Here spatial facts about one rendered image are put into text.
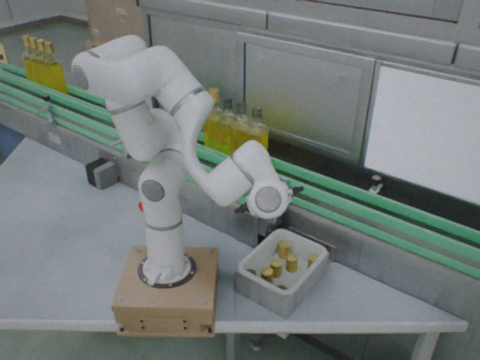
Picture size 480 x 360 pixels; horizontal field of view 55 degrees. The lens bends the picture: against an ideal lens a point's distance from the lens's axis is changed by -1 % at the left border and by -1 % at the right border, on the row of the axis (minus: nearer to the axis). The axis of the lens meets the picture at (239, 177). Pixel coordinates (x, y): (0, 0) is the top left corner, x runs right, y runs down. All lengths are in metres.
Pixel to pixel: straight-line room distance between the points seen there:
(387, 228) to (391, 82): 0.39
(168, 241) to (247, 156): 0.38
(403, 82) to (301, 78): 0.32
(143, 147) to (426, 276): 0.80
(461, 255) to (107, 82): 0.93
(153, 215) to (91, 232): 0.51
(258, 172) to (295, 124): 0.66
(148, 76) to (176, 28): 0.91
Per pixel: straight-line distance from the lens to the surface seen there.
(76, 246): 1.55
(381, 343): 1.90
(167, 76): 0.89
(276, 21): 1.46
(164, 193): 1.07
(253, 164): 0.86
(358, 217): 1.34
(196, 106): 0.87
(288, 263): 1.34
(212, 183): 0.87
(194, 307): 1.15
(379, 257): 1.36
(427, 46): 1.28
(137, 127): 1.05
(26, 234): 1.67
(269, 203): 0.86
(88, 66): 0.94
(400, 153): 1.39
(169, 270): 1.20
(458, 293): 1.34
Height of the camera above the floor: 1.71
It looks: 32 degrees down
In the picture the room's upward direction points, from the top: straight up
